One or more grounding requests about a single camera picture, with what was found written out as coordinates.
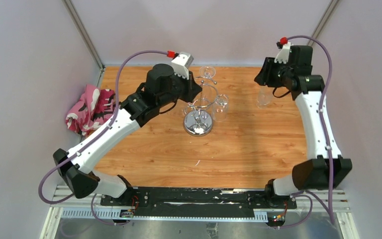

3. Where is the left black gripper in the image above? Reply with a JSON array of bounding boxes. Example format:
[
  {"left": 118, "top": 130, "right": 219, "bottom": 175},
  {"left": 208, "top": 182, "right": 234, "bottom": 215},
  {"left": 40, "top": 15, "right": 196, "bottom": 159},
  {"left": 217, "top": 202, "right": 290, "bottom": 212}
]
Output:
[{"left": 158, "top": 69, "right": 202, "bottom": 108}]

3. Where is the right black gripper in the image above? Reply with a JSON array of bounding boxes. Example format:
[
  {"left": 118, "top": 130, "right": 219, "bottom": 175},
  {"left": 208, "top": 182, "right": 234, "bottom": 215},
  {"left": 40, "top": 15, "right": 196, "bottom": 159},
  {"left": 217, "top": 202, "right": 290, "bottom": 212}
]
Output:
[{"left": 254, "top": 57, "right": 293, "bottom": 88}]

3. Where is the chrome wine glass rack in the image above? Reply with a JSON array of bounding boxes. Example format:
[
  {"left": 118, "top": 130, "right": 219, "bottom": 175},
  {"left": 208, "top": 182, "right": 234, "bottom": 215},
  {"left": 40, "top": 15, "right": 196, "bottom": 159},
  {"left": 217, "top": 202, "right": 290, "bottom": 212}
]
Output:
[{"left": 183, "top": 77, "right": 218, "bottom": 137}]

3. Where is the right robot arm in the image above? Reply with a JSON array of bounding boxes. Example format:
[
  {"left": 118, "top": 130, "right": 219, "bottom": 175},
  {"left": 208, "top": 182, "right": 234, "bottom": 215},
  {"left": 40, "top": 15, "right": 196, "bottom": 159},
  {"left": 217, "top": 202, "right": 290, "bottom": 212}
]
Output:
[{"left": 254, "top": 43, "right": 352, "bottom": 208}]

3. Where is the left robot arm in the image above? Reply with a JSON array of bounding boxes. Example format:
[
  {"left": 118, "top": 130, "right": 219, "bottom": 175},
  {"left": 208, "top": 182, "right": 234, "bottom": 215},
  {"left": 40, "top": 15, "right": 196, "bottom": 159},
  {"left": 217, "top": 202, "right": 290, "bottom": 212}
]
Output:
[{"left": 53, "top": 62, "right": 202, "bottom": 206}]

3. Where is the pink camouflage cloth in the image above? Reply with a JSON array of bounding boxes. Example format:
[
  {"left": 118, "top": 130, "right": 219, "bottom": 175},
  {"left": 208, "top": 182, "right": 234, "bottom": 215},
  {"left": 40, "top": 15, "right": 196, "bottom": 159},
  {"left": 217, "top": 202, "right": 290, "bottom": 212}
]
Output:
[{"left": 65, "top": 84, "right": 115, "bottom": 136}]

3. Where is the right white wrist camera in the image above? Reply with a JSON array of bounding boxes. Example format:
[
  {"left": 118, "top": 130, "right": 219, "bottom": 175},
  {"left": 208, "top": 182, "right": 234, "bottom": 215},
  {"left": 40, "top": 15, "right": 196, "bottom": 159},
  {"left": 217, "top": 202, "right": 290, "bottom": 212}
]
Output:
[{"left": 274, "top": 42, "right": 292, "bottom": 64}]

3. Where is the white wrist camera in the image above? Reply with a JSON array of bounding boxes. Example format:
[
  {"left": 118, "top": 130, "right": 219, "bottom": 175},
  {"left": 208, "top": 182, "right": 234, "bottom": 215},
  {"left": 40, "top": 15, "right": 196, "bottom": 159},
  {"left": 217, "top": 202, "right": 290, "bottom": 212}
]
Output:
[
  {"left": 274, "top": 42, "right": 292, "bottom": 64},
  {"left": 171, "top": 52, "right": 194, "bottom": 80}
]

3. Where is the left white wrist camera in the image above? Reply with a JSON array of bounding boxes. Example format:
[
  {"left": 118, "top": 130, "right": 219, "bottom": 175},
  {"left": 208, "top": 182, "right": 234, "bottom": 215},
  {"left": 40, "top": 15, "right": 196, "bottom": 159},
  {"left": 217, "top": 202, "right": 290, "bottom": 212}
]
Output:
[{"left": 171, "top": 52, "right": 194, "bottom": 80}]

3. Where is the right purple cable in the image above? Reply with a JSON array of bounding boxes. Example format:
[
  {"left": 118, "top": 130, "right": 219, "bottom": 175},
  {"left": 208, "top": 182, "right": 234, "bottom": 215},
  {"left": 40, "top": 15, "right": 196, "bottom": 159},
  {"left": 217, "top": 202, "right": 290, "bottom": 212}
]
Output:
[{"left": 277, "top": 35, "right": 336, "bottom": 226}]

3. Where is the purple cable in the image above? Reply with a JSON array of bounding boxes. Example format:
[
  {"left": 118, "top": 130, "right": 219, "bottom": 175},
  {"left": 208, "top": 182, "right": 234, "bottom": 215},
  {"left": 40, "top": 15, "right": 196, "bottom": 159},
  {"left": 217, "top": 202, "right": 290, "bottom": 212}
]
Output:
[
  {"left": 277, "top": 35, "right": 336, "bottom": 226},
  {"left": 38, "top": 49, "right": 177, "bottom": 227}
]

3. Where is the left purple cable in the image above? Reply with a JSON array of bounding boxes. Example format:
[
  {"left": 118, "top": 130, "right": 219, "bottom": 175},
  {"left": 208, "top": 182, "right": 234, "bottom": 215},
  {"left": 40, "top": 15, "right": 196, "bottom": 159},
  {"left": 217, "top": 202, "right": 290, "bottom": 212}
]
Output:
[{"left": 38, "top": 49, "right": 177, "bottom": 227}]

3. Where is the right aluminium frame post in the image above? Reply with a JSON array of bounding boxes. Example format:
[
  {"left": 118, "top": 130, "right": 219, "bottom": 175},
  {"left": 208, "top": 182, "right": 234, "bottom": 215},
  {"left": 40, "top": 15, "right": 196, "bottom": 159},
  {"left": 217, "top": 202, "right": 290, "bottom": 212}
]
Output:
[{"left": 295, "top": 0, "right": 341, "bottom": 70}]

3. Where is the aluminium frame post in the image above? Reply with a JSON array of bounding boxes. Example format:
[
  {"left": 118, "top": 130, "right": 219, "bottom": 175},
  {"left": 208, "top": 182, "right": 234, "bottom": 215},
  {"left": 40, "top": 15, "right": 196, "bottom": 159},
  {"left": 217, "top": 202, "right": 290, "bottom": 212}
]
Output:
[
  {"left": 295, "top": 0, "right": 341, "bottom": 70},
  {"left": 62, "top": 0, "right": 104, "bottom": 69}
]

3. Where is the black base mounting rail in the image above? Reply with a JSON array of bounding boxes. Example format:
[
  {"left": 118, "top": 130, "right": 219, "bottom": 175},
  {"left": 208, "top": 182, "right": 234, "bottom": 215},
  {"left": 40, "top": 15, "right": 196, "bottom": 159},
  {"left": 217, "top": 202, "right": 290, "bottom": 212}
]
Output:
[{"left": 97, "top": 187, "right": 296, "bottom": 222}]

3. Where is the left aluminium frame post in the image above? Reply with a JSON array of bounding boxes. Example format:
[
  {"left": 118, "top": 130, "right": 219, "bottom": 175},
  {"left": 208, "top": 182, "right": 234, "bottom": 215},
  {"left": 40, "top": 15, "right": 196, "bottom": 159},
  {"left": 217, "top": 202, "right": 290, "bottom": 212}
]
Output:
[{"left": 62, "top": 0, "right": 104, "bottom": 69}]

